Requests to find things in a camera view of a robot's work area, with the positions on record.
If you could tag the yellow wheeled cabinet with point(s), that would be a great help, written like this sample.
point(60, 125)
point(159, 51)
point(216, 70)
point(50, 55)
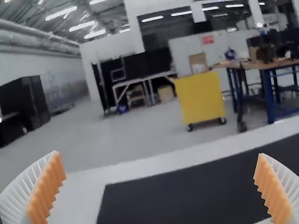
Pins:
point(201, 98)

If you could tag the blue frame workbench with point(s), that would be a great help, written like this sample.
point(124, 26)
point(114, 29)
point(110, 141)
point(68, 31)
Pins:
point(231, 88)
point(271, 98)

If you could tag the black mat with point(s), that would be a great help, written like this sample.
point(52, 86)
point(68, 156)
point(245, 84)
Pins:
point(187, 198)

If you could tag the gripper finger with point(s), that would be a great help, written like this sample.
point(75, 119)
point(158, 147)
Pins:
point(278, 193)
point(35, 196)

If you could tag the cardboard box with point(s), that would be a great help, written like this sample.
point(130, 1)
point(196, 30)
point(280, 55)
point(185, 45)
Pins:
point(197, 63)

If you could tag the black cabinet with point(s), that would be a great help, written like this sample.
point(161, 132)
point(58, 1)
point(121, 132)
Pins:
point(23, 105)

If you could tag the grey metal table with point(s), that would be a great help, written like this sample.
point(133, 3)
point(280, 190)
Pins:
point(140, 80)

